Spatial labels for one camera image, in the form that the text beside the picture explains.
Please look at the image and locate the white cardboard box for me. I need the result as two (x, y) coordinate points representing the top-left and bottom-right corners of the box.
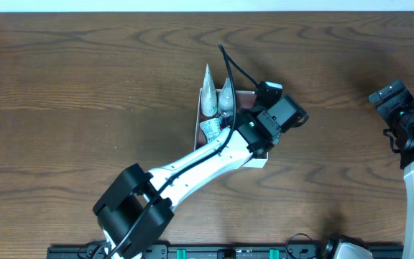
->
(194, 88), (269, 168)

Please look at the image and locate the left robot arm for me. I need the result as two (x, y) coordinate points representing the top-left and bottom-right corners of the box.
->
(93, 95), (308, 258)

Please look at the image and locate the green white packet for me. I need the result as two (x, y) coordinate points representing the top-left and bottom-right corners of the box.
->
(200, 117), (222, 143)

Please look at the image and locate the left black cable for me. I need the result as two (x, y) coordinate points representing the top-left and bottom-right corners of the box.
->
(102, 42), (262, 259)

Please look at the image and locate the white cream tube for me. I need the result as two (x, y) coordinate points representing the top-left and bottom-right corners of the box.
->
(201, 65), (218, 117)

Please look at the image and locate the blue pump bottle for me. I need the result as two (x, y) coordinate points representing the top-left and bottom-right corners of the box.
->
(218, 78), (234, 119)

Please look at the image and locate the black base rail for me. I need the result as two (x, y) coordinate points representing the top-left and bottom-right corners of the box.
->
(47, 235), (404, 259)

